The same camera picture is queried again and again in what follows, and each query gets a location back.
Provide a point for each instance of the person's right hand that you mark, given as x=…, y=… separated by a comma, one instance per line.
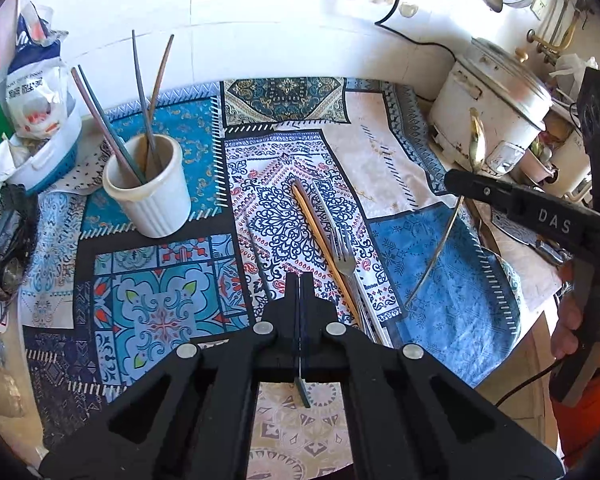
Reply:
x=570, y=310

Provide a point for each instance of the person's orange garment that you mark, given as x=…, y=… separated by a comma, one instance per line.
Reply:
x=595, y=425

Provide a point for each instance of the cream thermos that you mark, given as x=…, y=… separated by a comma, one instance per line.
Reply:
x=572, y=170

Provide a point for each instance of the brown chopstick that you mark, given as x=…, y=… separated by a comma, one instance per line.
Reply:
x=160, y=75
x=97, y=115

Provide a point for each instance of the translucent plastic bag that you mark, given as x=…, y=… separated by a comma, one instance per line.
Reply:
x=572, y=67

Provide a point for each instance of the white rice cooker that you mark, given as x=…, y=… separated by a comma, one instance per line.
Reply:
x=490, y=110

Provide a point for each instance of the steel chopstick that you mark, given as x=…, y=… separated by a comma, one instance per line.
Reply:
x=325, y=210

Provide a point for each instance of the golden spoon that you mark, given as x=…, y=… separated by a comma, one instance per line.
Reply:
x=476, y=135

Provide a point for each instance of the crumpled white paper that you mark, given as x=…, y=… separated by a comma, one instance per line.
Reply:
x=7, y=160

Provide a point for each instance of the white ceramic utensil holder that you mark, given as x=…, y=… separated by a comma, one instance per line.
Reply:
x=150, y=205

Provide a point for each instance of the white and blue basket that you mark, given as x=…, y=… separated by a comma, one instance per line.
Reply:
x=50, y=160

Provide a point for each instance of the white printed plastic bag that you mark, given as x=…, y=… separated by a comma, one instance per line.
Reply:
x=32, y=90

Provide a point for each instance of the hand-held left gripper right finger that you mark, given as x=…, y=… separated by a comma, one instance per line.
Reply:
x=307, y=310

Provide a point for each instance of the pink bowl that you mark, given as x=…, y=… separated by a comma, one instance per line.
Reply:
x=537, y=167

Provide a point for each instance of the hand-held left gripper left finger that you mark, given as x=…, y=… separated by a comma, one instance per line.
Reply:
x=291, y=310

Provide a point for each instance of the teal chopstick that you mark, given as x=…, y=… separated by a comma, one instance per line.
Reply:
x=260, y=260
x=109, y=120
x=142, y=100

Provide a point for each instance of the white wall socket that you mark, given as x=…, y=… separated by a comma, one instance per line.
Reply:
x=539, y=7

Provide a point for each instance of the brass tap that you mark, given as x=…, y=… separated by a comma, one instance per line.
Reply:
x=545, y=42

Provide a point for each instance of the metal fork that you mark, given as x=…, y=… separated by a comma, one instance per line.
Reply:
x=321, y=237

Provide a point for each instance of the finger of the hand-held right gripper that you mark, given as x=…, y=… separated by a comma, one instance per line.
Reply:
x=475, y=185

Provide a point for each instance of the steel fork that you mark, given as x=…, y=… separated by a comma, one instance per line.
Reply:
x=342, y=260

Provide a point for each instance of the patchwork printed tablecloth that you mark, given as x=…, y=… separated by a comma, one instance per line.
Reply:
x=430, y=260

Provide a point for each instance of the yellow wooden chopstick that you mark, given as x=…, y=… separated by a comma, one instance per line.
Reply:
x=315, y=240

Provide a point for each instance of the white dotted cloth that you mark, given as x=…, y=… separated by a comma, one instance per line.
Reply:
x=87, y=170

